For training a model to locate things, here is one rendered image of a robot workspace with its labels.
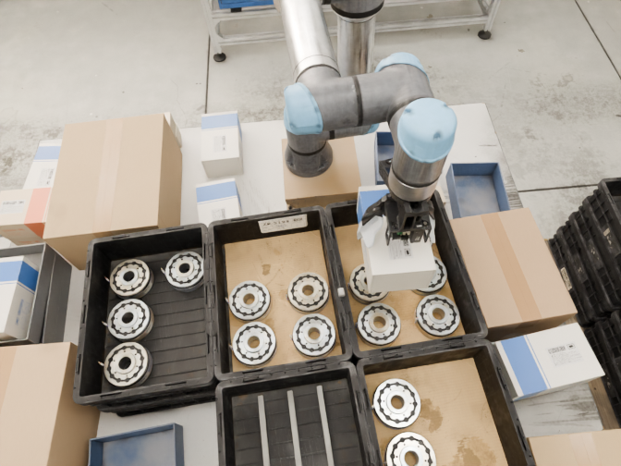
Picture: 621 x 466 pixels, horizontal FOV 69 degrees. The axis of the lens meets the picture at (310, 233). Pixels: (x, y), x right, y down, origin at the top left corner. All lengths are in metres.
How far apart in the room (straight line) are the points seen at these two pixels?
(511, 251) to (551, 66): 2.05
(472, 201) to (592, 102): 1.67
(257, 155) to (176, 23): 1.98
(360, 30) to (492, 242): 0.61
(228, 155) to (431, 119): 0.94
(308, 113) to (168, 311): 0.71
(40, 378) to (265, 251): 0.59
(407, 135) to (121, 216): 0.88
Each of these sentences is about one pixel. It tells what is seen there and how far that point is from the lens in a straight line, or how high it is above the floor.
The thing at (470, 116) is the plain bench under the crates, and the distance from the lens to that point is 1.73.
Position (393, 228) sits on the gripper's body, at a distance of 0.77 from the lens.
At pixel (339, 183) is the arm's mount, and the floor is 0.78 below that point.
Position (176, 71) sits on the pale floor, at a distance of 3.06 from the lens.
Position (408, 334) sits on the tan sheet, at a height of 0.83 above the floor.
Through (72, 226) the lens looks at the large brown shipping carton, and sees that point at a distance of 1.35.
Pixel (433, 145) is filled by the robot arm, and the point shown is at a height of 1.45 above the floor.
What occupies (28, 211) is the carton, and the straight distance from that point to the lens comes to 1.51.
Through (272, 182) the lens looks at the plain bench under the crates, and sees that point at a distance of 1.50.
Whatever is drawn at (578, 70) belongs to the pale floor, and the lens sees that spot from 3.22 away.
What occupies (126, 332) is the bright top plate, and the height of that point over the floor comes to 0.86.
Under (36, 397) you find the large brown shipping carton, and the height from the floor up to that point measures 0.90.
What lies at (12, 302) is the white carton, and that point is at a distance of 1.33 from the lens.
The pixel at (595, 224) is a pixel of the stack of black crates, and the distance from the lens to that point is 1.90.
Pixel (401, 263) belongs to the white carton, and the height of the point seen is 1.13.
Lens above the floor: 1.91
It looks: 61 degrees down
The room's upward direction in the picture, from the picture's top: 4 degrees counter-clockwise
